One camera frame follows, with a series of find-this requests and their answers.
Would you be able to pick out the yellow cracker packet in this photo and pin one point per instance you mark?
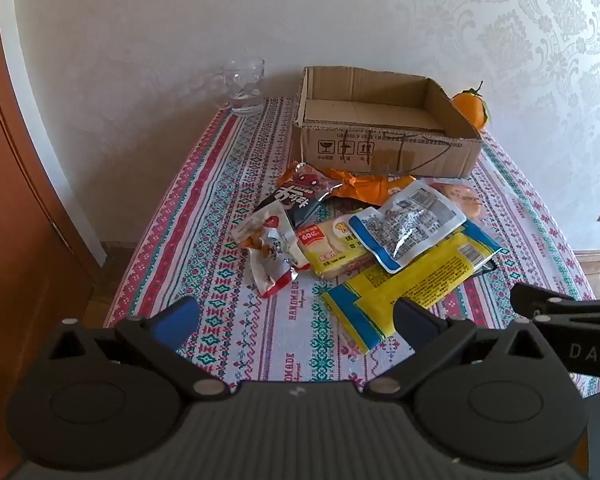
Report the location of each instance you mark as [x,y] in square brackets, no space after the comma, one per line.
[330,247]

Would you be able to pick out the white and red snack packet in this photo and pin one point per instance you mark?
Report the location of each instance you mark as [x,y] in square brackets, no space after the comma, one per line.
[270,255]

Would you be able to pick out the clear round pastry packet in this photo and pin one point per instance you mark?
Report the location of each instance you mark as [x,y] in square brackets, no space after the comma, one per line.
[462,197]

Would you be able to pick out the clear glass mug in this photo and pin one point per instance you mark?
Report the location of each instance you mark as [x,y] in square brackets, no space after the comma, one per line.
[242,87]

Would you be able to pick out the wooden door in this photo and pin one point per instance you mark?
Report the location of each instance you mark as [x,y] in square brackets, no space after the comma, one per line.
[15,220]

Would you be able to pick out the orange bread packet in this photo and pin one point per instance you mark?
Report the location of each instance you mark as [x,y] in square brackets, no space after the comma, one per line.
[377,191]

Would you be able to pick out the orange snack packet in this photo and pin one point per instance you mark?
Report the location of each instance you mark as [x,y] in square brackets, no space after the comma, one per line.
[342,177]

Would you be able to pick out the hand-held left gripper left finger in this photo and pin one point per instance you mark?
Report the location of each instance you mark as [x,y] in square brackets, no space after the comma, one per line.
[174,319]

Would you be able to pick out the white door frame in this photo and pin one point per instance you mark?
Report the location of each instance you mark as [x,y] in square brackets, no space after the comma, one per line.
[45,110]

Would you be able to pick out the white and blue snack packet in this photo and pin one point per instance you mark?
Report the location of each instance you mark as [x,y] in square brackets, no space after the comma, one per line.
[405,225]

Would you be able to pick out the brown cardboard box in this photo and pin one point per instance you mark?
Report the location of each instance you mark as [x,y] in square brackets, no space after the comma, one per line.
[390,152]

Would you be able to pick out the black snack packet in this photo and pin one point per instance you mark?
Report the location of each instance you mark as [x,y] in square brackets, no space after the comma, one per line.
[290,206]

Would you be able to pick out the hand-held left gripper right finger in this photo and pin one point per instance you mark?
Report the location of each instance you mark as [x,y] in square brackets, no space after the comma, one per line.
[419,321]

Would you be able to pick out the patterned tablecloth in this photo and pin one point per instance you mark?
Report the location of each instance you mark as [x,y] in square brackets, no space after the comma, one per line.
[205,200]

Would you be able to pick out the orange fruit with leaf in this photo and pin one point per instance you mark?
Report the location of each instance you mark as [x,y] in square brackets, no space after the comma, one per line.
[470,107]

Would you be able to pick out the long yellow and blue packet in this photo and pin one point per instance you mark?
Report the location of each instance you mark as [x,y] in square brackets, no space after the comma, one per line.
[415,282]

